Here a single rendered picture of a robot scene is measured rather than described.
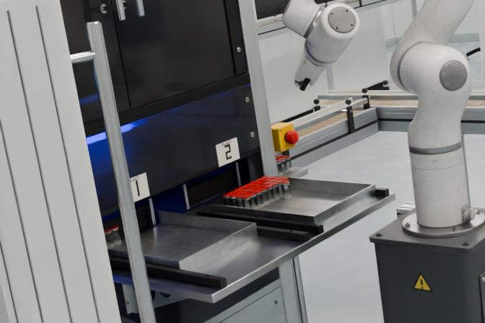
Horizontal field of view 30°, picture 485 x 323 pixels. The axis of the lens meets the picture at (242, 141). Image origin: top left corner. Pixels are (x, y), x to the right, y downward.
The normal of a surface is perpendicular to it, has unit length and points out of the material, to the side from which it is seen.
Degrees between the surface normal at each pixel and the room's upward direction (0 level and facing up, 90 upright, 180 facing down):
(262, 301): 90
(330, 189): 90
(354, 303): 0
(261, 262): 0
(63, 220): 90
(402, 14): 90
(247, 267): 0
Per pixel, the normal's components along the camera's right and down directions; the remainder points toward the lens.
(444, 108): 0.15, 0.75
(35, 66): 0.60, 0.08
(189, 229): -0.14, -0.97
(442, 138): 0.05, 0.26
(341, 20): 0.18, -0.29
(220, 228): -0.66, 0.26
